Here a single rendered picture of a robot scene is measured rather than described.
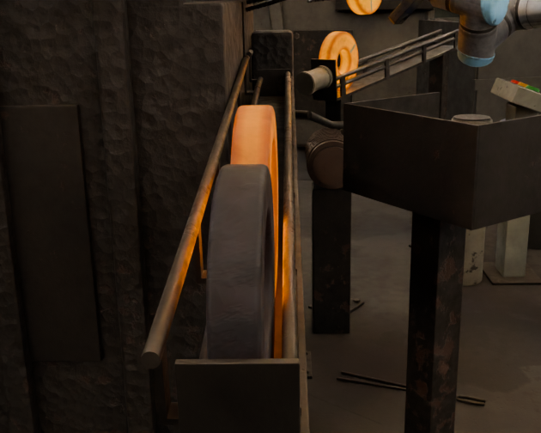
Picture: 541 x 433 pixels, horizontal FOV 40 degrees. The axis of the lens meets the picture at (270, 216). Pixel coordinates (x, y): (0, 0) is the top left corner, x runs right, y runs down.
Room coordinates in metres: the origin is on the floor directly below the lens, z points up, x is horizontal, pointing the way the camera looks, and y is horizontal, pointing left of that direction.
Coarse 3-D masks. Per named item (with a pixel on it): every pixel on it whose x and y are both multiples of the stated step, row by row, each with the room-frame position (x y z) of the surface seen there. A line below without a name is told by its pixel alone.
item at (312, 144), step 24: (312, 144) 1.87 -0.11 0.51; (336, 144) 1.80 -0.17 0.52; (312, 168) 1.81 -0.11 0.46; (336, 168) 1.79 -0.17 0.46; (312, 192) 1.85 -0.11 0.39; (336, 192) 1.82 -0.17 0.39; (312, 216) 1.86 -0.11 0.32; (336, 216) 1.82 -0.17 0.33; (312, 240) 1.87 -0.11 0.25; (336, 240) 1.82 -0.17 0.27; (312, 264) 1.88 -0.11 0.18; (336, 264) 1.82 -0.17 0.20; (312, 288) 1.89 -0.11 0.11; (336, 288) 1.82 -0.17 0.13; (312, 312) 1.89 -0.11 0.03; (336, 312) 1.82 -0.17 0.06
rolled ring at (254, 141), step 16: (240, 112) 0.66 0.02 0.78; (256, 112) 0.66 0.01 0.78; (272, 112) 0.67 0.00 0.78; (240, 128) 0.63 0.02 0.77; (256, 128) 0.63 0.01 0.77; (272, 128) 0.67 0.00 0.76; (240, 144) 0.62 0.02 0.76; (256, 144) 0.62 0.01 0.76; (272, 144) 0.71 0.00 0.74; (240, 160) 0.61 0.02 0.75; (256, 160) 0.60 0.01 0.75; (272, 160) 0.73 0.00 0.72; (272, 176) 0.74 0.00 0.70; (272, 192) 0.74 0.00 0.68
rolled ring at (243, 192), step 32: (224, 192) 0.45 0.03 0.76; (256, 192) 0.45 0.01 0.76; (224, 224) 0.43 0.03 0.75; (256, 224) 0.43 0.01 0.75; (224, 256) 0.42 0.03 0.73; (256, 256) 0.42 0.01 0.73; (224, 288) 0.41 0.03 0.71; (256, 288) 0.41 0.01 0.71; (224, 320) 0.40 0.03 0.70; (256, 320) 0.40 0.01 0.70; (224, 352) 0.40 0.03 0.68; (256, 352) 0.40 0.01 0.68
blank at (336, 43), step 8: (336, 32) 2.01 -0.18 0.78; (344, 32) 2.01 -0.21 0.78; (328, 40) 1.97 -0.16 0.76; (336, 40) 1.97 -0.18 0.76; (344, 40) 2.01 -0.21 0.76; (352, 40) 2.04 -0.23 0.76; (320, 48) 1.97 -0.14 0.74; (328, 48) 1.96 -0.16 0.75; (336, 48) 1.97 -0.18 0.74; (344, 48) 2.01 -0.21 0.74; (352, 48) 2.04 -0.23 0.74; (320, 56) 1.96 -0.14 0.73; (328, 56) 1.95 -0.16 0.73; (336, 56) 1.97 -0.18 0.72; (344, 56) 2.04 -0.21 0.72; (352, 56) 2.04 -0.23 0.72; (336, 64) 1.97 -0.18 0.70; (344, 64) 2.04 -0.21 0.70; (352, 64) 2.04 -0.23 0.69; (344, 72) 2.02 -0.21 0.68
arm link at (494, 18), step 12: (456, 0) 1.78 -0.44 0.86; (468, 0) 1.76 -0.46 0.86; (480, 0) 1.74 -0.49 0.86; (492, 0) 1.73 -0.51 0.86; (504, 0) 1.76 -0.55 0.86; (456, 12) 1.80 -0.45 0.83; (468, 12) 1.77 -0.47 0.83; (480, 12) 1.75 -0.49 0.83; (492, 12) 1.73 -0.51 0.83; (504, 12) 1.78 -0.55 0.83; (468, 24) 1.79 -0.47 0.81; (480, 24) 1.77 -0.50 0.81; (492, 24) 1.76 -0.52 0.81
